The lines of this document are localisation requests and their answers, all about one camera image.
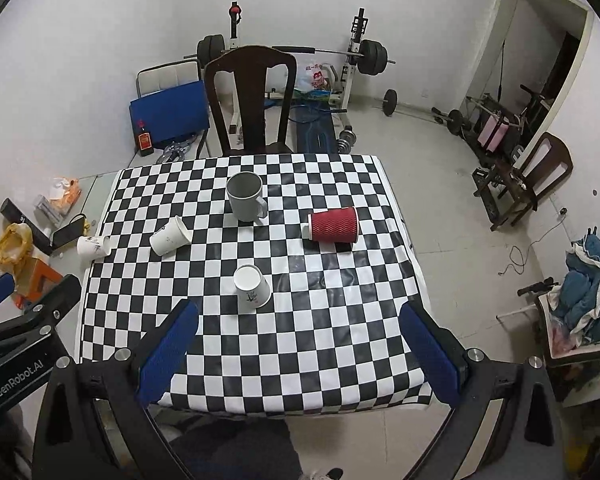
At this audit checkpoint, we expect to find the white paper cup calligraphy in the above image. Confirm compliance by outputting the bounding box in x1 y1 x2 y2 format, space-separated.
233 264 272 310

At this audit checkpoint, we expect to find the white paper cup leftmost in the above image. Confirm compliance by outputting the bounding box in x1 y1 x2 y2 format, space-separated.
76 236 111 261

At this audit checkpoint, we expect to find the white paper cup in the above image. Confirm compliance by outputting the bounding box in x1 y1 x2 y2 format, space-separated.
76 236 111 261
149 216 193 257

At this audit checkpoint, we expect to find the white paper cup middle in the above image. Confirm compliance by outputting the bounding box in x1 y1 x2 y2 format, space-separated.
149 216 193 257

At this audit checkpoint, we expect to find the red ribbed paper cup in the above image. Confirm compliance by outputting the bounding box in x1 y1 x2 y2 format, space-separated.
301 207 360 244

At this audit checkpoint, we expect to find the orange box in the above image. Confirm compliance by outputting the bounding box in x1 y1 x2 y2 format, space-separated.
12 258 62 310

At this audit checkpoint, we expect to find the yellow plastic bag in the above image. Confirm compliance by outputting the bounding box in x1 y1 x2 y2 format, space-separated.
0 223 33 274

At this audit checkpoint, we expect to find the grey small box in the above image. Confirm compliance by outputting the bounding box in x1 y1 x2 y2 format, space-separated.
33 195 64 229

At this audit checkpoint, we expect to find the orange tissue pack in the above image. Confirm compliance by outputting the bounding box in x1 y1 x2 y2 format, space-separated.
47 177 81 216

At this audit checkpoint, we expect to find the pile of blue clothes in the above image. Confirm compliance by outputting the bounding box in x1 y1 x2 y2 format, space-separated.
550 231 600 346

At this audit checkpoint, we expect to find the dark liquor bottle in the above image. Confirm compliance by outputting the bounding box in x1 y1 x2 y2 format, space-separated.
135 119 154 157

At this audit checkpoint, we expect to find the blue board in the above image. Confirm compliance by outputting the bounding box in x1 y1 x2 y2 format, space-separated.
129 81 209 148

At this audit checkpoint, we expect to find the black white checkered tablecloth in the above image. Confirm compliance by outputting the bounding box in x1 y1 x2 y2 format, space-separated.
76 154 432 416

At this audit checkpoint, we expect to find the grey ceramic mug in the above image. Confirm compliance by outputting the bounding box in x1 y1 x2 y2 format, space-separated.
226 171 268 222

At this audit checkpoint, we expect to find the black exercise machine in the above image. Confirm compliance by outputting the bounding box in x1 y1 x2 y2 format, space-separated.
463 93 526 222

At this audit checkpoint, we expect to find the small barbell on floor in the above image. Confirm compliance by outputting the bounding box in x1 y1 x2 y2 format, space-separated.
381 89 465 136

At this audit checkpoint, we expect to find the dark wooden chair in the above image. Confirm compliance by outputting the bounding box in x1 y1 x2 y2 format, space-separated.
204 46 297 157

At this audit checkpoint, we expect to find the white weight bench rack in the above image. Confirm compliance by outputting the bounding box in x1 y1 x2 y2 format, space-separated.
226 0 372 134

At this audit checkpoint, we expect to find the barbell with black plates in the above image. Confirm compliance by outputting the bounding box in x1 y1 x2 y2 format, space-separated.
186 35 394 76

